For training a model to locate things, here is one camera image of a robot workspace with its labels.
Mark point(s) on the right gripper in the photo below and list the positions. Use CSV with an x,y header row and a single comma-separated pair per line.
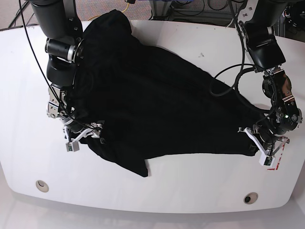
x,y
94,132

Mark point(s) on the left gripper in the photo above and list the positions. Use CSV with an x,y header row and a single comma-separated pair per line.
x,y
265,141

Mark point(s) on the black t-shirt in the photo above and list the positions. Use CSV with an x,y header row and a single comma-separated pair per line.
x,y
155,103

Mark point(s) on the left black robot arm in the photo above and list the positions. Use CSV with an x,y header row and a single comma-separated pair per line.
x,y
256,19

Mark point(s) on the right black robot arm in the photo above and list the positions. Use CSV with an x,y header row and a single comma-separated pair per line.
x,y
68,96

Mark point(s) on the red tape rectangle marker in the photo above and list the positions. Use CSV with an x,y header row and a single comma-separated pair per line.
x,y
278,153

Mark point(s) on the right table grommet hole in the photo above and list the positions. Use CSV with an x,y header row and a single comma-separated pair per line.
x,y
250,198

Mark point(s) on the table grommet hole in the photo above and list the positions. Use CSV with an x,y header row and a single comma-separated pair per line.
x,y
42,186
250,198

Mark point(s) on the left table grommet hole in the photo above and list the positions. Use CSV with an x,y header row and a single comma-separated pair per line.
x,y
42,186

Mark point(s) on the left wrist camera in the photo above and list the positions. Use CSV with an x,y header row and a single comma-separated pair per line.
x,y
265,160

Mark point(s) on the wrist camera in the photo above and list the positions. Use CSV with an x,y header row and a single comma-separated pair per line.
x,y
265,160
72,146

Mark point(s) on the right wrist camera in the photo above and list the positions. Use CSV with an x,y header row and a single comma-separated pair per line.
x,y
72,146

